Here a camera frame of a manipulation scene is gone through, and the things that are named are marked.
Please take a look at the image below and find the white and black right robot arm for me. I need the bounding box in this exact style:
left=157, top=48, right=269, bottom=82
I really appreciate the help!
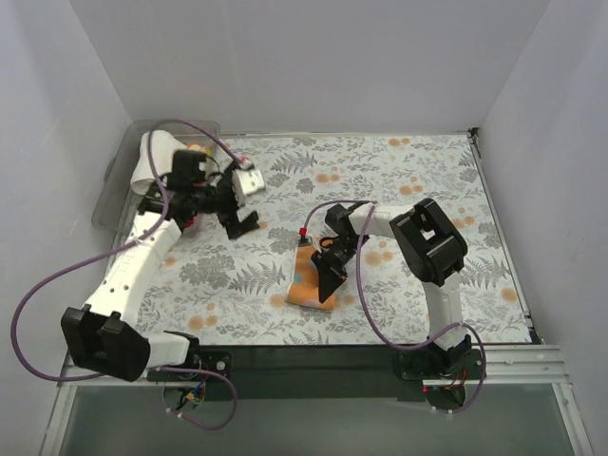
left=311, top=199, right=472, bottom=378

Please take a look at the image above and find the white rolled towel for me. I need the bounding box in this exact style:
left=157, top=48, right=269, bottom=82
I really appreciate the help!
left=130, top=130, right=186, bottom=196

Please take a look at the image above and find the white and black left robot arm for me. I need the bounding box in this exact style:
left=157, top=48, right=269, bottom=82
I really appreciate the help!
left=61, top=149, right=265, bottom=382

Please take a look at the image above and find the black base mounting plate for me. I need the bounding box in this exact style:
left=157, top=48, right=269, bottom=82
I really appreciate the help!
left=146, top=345, right=486, bottom=403

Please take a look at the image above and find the clear grey plastic tray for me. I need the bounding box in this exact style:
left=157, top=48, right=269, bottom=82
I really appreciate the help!
left=91, top=119, right=220, bottom=235

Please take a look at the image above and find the aluminium frame rail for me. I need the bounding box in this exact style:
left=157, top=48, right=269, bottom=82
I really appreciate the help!
left=57, top=345, right=571, bottom=387

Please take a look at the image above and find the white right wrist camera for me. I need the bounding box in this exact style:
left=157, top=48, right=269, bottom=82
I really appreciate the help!
left=297, top=227, right=316, bottom=250

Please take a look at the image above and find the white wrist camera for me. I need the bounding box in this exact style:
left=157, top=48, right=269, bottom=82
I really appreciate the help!
left=297, top=227, right=316, bottom=250
left=233, top=168, right=266, bottom=198

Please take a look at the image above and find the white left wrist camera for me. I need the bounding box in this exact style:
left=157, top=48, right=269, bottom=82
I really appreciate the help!
left=233, top=168, right=266, bottom=198

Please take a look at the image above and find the orange patterned rolled towel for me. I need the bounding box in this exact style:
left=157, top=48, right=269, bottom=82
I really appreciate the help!
left=186, top=142, right=213, bottom=157

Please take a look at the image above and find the orange blue patterned towel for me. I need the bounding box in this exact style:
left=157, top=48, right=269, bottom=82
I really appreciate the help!
left=286, top=244, right=336, bottom=311

